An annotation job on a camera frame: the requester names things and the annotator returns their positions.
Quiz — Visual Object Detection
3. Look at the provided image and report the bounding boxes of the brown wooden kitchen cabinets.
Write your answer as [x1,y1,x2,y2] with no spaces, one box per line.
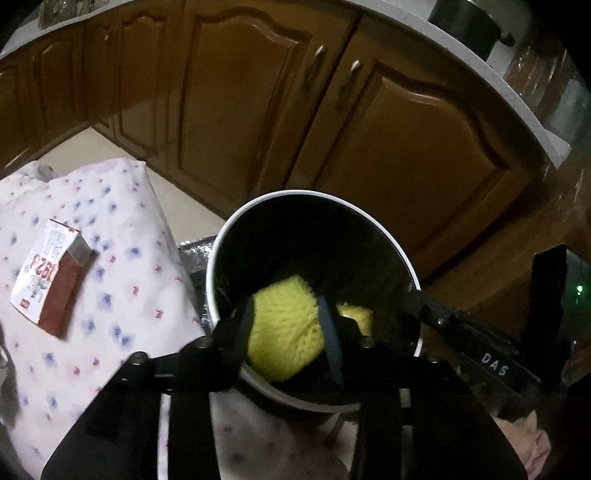
[0,0,591,384]

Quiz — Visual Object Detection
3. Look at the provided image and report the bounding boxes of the white kitchen countertop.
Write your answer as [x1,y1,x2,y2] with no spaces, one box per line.
[1,1,571,168]

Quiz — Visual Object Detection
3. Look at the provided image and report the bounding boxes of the operator right hand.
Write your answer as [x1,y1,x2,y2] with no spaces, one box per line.
[493,410,551,480]

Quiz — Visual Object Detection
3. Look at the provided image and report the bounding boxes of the white floral tablecloth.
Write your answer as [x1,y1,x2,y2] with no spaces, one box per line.
[1,158,349,479]

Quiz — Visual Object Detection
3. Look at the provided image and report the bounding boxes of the red white cigarette box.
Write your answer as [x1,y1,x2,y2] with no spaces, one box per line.
[10,219,93,339]

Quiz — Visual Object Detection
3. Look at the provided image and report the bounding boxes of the black cooking pot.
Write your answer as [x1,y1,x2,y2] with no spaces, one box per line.
[428,0,516,61]

